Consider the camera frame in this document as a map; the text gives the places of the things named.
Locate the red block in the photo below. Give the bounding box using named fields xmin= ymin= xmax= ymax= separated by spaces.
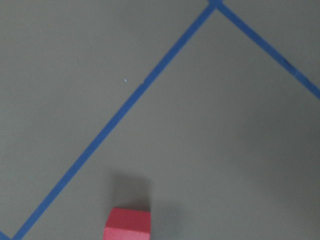
xmin=102 ymin=207 xmax=151 ymax=240

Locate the brown paper table mat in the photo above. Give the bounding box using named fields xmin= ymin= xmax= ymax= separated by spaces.
xmin=0 ymin=0 xmax=320 ymax=240

